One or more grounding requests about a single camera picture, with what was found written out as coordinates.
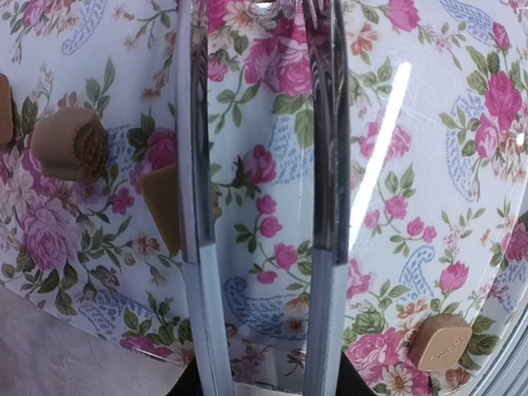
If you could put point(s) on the brown cube chocolate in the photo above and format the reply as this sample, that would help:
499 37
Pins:
160 191

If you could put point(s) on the silver metal serving tongs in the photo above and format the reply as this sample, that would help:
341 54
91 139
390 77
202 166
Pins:
331 198

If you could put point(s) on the brown ridged chocolate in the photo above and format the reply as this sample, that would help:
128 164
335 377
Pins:
71 145

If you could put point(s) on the brown sweet chocolate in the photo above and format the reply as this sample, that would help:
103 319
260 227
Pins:
439 342

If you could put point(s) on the floral rectangular tray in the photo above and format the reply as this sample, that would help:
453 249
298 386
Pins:
93 303

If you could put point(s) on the aluminium table front rail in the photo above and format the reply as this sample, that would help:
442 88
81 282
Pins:
508 372

